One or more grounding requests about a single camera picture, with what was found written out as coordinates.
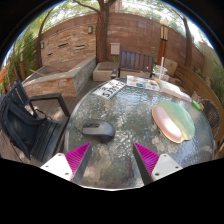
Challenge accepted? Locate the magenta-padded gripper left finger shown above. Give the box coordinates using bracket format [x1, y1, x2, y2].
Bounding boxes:
[40, 142, 93, 185]

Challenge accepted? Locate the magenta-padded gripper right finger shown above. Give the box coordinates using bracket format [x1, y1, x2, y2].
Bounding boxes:
[132, 142, 184, 186]

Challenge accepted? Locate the dark grey computer mouse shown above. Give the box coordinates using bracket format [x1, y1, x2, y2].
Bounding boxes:
[81, 119, 117, 144]

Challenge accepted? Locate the black slatted armchair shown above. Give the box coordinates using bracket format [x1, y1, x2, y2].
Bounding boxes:
[0, 79, 72, 164]

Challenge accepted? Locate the small green object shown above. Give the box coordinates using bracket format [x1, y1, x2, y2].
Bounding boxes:
[191, 99, 202, 111]

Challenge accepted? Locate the brown wicker chair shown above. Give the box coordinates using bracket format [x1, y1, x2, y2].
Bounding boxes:
[198, 98, 222, 139]

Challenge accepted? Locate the stone raised garden bed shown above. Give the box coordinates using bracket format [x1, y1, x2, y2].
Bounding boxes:
[21, 56, 98, 98]

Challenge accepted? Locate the colourful picture sheet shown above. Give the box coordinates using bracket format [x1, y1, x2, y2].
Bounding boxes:
[126, 75, 162, 92]

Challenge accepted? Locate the white license plate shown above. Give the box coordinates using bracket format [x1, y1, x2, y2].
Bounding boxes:
[92, 79, 126, 100]

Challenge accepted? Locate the clear plastic cup with straw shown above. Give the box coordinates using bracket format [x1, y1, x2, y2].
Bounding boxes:
[153, 56, 169, 81]

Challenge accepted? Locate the beige stone slab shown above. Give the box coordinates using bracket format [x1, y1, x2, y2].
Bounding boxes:
[164, 58, 179, 78]

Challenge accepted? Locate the low concrete planter box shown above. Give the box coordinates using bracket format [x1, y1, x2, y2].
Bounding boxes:
[92, 61, 119, 83]

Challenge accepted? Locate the dark wooden slatted chair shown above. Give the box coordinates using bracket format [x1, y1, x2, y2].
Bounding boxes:
[110, 50, 156, 80]

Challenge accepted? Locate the thin leaning tree trunk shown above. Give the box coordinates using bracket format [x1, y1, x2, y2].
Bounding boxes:
[35, 8, 56, 69]

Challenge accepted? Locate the slim tree trunk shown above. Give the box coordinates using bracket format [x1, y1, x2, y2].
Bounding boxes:
[181, 16, 194, 69]

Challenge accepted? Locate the thick forked tree trunk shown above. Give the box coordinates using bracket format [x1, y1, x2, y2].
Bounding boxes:
[71, 0, 118, 64]

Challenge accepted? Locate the wooden garden lamp post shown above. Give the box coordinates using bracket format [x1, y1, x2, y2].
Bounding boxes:
[156, 20, 170, 64]

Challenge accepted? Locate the white wall utility box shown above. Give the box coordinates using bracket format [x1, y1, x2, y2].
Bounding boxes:
[110, 42, 121, 56]

